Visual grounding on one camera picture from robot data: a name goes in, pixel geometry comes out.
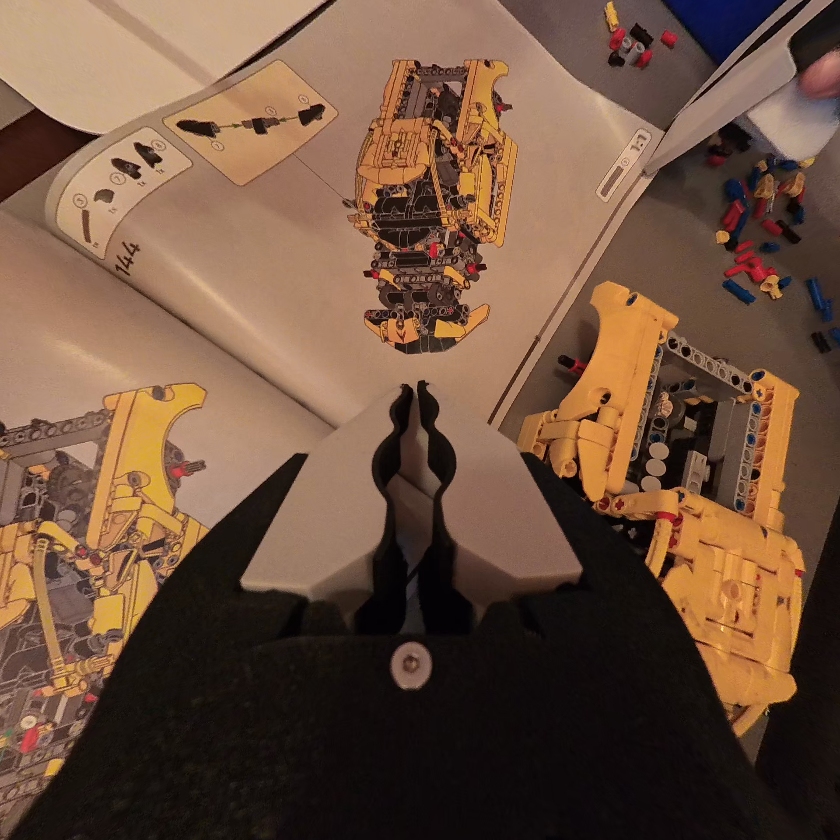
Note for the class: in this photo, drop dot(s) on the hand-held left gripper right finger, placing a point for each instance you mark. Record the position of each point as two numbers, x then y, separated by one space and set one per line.
512 518

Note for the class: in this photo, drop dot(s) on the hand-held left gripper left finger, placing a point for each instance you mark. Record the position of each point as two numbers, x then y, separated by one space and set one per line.
315 525

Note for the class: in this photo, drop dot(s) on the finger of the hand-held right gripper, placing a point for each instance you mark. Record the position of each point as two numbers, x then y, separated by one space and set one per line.
728 108

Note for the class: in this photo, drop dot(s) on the yellow toy brick car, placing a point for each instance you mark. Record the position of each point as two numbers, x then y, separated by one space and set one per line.
623 367

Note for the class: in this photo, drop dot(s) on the grey desk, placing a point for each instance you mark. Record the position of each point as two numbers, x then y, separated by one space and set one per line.
656 229

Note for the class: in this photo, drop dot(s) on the person's right hand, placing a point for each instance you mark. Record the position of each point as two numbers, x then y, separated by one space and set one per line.
823 75

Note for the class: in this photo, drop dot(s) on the blue plastic bin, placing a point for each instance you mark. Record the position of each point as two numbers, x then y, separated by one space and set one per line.
715 26

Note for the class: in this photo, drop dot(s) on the large pile of coloured pins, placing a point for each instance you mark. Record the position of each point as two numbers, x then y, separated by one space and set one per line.
754 210

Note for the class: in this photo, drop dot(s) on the open instruction booklet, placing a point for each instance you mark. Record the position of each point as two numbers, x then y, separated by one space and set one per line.
229 295

